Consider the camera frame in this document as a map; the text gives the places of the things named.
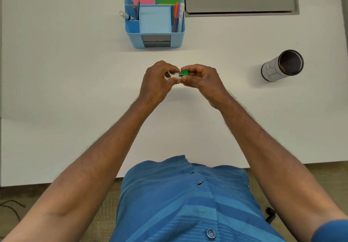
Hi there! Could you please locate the white clear ruler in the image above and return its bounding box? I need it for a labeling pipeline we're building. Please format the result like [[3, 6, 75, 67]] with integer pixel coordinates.
[[179, 3, 185, 33]]

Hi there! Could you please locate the black mesh cup white label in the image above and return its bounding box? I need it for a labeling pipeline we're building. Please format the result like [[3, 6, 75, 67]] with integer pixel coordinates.
[[261, 49, 305, 83]]

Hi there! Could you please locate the black floor cable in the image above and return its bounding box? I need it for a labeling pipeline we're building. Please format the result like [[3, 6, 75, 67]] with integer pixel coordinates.
[[0, 200, 25, 222]]

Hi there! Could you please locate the green binder clip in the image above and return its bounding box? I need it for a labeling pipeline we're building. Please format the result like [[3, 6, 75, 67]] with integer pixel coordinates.
[[166, 70, 189, 80]]

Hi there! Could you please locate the black chair lever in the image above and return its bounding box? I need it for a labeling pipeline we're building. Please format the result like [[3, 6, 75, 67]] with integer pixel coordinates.
[[265, 207, 277, 224]]

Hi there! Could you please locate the white marker with grey cap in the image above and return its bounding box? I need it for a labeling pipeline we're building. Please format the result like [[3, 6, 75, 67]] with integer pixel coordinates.
[[119, 11, 136, 21]]

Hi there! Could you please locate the person's left hand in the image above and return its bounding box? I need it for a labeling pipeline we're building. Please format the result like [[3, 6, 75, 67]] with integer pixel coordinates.
[[139, 61, 182, 107]]

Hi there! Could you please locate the person's left forearm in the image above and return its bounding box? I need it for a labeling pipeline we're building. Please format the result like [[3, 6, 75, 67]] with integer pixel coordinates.
[[0, 97, 159, 242]]

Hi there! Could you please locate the blue plastic desk organizer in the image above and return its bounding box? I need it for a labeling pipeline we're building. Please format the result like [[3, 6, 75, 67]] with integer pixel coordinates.
[[124, 0, 186, 50]]

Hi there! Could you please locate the light blue sticky note pad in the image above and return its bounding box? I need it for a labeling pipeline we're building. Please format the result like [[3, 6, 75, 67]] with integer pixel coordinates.
[[139, 6, 172, 33]]

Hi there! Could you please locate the orange pen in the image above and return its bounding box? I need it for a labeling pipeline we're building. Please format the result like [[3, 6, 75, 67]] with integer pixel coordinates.
[[173, 2, 179, 33]]

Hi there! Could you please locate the person's right forearm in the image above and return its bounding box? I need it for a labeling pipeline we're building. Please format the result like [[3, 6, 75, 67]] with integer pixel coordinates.
[[217, 95, 348, 242]]

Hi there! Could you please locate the blue striped button shirt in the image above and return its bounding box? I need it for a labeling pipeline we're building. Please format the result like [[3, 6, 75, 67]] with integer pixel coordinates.
[[109, 154, 348, 242]]

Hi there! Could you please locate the person's right hand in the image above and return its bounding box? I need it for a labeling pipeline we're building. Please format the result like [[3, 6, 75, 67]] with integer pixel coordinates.
[[181, 64, 232, 110]]

